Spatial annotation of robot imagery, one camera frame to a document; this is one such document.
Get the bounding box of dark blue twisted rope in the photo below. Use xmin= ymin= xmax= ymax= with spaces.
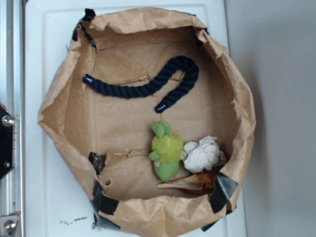
xmin=82 ymin=55 xmax=200 ymax=114

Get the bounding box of green plush toy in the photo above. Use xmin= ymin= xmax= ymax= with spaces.
xmin=149 ymin=121 xmax=184 ymax=182

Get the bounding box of brown paper bag tray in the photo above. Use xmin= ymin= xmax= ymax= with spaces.
xmin=38 ymin=7 xmax=256 ymax=237

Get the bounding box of crumpled white paper ball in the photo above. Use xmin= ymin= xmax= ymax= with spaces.
xmin=181 ymin=135 xmax=227 ymax=173

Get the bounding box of brown conch seashell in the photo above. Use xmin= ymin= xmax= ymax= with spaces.
xmin=157 ymin=171 xmax=218 ymax=195

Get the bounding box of black mounting bracket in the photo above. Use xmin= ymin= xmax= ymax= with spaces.
xmin=0 ymin=103 xmax=15 ymax=180

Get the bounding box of aluminium frame rail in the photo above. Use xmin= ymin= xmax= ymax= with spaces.
xmin=0 ymin=0 xmax=25 ymax=237

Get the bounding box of silver corner bracket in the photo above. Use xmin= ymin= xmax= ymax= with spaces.
xmin=0 ymin=215 xmax=21 ymax=237

